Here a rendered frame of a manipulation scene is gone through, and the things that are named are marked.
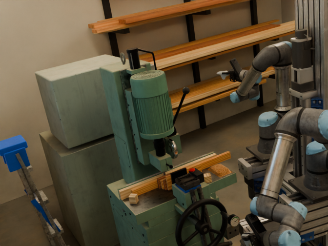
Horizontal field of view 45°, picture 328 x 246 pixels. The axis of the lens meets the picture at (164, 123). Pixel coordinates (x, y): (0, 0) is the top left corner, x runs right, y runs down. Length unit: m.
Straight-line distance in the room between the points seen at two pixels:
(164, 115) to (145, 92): 0.15
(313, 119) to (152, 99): 0.72
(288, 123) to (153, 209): 0.76
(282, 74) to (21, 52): 2.58
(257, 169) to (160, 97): 0.91
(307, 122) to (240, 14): 3.77
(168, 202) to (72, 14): 2.69
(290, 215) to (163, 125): 0.72
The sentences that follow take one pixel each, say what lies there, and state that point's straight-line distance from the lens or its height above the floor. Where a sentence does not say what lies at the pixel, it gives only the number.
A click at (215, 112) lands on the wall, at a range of 5.28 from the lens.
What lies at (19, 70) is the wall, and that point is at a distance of 4.14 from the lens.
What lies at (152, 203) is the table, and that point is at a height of 0.90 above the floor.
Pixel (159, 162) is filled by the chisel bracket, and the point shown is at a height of 1.06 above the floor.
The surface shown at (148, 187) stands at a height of 0.93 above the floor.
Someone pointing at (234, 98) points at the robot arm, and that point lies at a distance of 2.62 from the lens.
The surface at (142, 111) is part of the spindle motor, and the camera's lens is 1.91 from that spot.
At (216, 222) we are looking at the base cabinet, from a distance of 2.23.
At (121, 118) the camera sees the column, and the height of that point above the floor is 1.26.
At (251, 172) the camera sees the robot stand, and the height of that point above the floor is 0.73.
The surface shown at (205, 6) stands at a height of 1.56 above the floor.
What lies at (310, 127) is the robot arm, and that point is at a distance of 1.68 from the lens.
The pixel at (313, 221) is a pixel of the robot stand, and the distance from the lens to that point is 2.23.
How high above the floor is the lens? 1.95
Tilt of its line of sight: 21 degrees down
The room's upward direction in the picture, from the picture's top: 9 degrees counter-clockwise
